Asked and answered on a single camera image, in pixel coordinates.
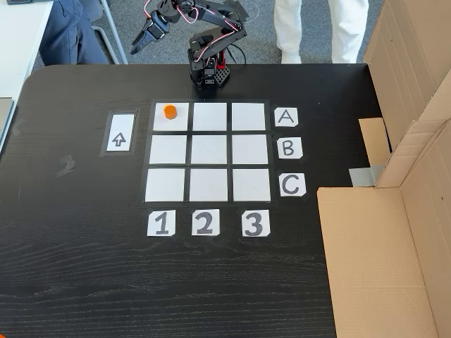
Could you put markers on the round orange token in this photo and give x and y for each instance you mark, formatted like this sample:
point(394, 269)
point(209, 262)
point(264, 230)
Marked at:
point(170, 112)

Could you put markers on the white nine-square grid sheet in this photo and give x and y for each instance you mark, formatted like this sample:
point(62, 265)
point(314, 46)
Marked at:
point(209, 149)

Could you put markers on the seated person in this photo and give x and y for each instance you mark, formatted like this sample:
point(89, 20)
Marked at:
point(70, 38)

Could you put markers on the red black table clamp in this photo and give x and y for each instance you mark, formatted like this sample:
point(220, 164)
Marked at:
point(222, 61)

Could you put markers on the black floor tape patch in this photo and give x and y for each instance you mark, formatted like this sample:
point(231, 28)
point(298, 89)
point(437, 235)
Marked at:
point(243, 10)

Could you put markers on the white arrow paper sheet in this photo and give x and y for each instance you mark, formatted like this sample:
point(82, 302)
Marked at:
point(120, 135)

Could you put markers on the white desk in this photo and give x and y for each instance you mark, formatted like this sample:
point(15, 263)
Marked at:
point(17, 42)

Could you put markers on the standing person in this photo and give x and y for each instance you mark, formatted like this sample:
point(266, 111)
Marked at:
point(292, 31)

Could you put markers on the clear tape scrap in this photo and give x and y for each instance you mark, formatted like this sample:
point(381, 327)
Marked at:
point(66, 166)

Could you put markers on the paper sheet letter A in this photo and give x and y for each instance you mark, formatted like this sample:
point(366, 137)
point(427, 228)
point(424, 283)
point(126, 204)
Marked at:
point(286, 117)

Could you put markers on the paper sheet letter B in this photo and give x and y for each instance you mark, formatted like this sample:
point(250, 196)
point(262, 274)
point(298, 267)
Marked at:
point(289, 148)

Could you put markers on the paper sheet number 1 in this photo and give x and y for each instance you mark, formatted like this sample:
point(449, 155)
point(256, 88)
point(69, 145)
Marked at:
point(161, 223)

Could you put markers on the paper sheet number 2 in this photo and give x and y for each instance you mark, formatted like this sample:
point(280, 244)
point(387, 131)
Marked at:
point(205, 222)

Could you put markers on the paper sheet letter C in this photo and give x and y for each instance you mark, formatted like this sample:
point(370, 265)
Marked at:
point(292, 184)

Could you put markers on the paper sheet number 3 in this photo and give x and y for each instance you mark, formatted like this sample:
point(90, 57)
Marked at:
point(256, 223)

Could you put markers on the grey metal chair frame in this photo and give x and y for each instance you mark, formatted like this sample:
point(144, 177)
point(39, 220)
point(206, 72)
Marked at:
point(118, 42)

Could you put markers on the brown cardboard box wall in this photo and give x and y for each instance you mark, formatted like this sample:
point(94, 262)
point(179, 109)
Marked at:
point(373, 264)
point(408, 70)

